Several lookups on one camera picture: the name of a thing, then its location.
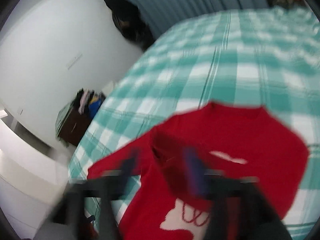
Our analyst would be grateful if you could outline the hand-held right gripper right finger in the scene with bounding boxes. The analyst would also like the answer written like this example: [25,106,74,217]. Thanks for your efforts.
[182,147,293,240]

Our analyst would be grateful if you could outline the green plaid blanket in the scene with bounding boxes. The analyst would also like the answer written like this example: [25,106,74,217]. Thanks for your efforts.
[67,6,320,240]

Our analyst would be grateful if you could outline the red sweater with white dog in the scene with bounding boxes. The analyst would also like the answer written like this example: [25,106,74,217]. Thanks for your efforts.
[87,102,311,240]

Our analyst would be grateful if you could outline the white cabinet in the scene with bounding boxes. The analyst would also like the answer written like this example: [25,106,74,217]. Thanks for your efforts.
[0,109,73,233]

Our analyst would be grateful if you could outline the dark hanging clothes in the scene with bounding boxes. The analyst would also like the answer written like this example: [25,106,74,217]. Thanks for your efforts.
[99,0,156,51]

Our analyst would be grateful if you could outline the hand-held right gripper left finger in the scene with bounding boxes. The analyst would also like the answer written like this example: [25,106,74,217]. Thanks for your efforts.
[50,149,143,240]

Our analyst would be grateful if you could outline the white wall plate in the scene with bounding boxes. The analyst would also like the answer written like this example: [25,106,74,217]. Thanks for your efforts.
[66,52,83,70]

